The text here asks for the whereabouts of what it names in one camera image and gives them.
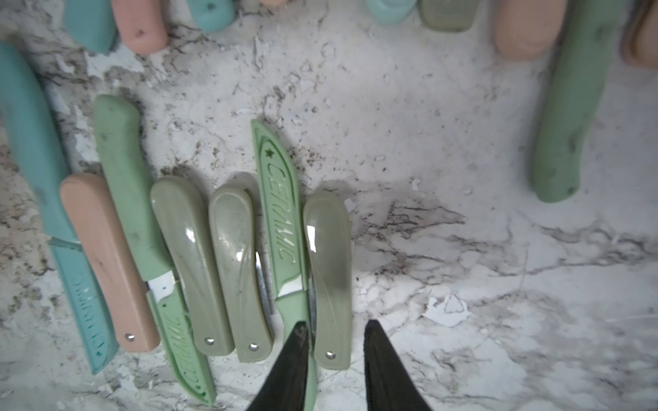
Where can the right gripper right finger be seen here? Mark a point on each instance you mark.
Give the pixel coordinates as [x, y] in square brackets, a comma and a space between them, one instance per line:
[388, 385]

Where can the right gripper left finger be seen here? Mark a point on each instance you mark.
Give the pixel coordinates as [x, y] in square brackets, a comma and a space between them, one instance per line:
[285, 386]

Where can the green ceramic knife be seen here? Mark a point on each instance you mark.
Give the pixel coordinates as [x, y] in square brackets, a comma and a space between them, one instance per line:
[574, 96]
[282, 211]
[117, 134]

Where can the brownish pink folding knife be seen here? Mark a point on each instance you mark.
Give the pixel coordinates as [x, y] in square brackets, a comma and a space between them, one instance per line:
[87, 201]

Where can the teal handle knife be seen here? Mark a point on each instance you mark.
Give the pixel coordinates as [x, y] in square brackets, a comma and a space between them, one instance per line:
[390, 11]

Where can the pink ceramic knife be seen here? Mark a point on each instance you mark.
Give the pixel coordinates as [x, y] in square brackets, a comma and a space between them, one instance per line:
[140, 25]

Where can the pink folding knife top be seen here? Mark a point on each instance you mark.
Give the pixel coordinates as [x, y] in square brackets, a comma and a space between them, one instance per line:
[525, 29]

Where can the pink folding knife long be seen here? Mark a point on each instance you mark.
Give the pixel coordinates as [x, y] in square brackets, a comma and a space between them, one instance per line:
[274, 3]

